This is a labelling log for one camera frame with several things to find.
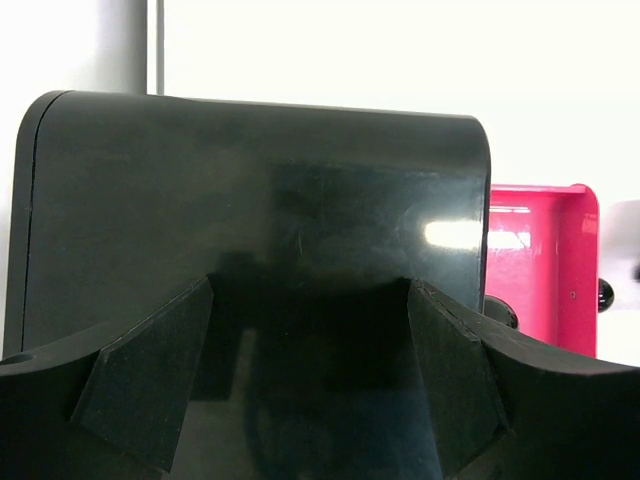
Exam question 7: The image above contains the black round drawer knob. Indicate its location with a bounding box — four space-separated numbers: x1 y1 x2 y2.
483 295 519 330

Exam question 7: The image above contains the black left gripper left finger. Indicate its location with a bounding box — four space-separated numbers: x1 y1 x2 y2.
1 278 213 479

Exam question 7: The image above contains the pink drawer tray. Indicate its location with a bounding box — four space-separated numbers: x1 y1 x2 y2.
485 184 599 357

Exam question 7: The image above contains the black drawer cabinet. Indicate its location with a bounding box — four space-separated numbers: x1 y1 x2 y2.
3 91 490 479

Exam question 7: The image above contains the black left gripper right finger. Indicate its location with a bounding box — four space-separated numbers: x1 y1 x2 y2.
407 281 639 479

